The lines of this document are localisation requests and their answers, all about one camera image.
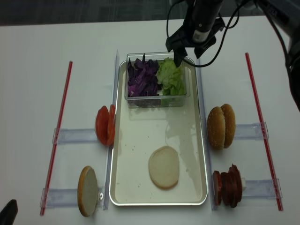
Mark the green lettuce pile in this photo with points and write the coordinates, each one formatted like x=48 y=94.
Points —
x=169 y=77

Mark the clear rail under tomato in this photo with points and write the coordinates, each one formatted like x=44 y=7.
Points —
x=65 y=136

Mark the dark bacon patty stack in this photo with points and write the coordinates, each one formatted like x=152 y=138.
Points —
x=231 y=187

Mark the clear plastic salad box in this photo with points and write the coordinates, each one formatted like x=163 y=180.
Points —
x=160 y=100

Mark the bottom bun slice on tray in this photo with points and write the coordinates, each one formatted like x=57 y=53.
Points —
x=164 y=167

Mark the cream metal tray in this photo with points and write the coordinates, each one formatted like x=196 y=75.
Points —
x=141 y=131

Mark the right red rod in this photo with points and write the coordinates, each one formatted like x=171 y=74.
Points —
x=266 y=142

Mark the sesame bun top rear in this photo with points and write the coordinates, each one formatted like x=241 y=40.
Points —
x=230 y=124

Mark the long clear rail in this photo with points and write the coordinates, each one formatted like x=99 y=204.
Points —
x=201 y=99
x=106 y=198

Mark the sesame bun top front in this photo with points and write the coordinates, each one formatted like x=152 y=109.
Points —
x=216 y=128

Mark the purple cabbage pieces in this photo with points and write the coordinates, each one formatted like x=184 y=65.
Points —
x=142 y=77

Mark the sesame bun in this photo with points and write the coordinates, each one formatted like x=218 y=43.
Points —
x=216 y=128
x=230 y=124

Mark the red rod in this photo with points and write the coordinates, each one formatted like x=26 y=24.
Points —
x=266 y=142
x=54 y=145

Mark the outer tomato slice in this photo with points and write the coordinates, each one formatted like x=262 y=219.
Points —
x=101 y=125

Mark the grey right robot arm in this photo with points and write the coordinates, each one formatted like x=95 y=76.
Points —
x=284 y=18

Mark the clear rail under bun slice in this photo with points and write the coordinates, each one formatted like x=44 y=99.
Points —
x=53 y=198

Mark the left long clear rail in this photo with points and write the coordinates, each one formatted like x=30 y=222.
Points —
x=106 y=198

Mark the clear rail under sesame buns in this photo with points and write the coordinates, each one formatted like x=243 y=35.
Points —
x=254 y=131

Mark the right long clear rail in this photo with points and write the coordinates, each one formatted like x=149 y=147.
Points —
x=201 y=99

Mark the upright bun slice left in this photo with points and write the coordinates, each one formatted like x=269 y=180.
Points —
x=87 y=191

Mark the left red rod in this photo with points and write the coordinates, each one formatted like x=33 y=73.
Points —
x=54 y=145

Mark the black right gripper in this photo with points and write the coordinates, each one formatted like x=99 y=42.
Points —
x=198 y=30

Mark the clear rail under meat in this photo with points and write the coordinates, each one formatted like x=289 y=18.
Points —
x=259 y=193

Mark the tomato slice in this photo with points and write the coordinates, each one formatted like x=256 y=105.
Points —
x=111 y=126
x=101 y=125

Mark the inner tomato slice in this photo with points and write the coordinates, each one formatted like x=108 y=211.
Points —
x=111 y=126

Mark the white pusher block right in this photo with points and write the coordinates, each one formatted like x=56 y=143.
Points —
x=243 y=183

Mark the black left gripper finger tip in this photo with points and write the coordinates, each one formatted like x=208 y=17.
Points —
x=9 y=212

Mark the red meat slice front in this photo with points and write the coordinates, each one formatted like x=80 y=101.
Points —
x=217 y=188

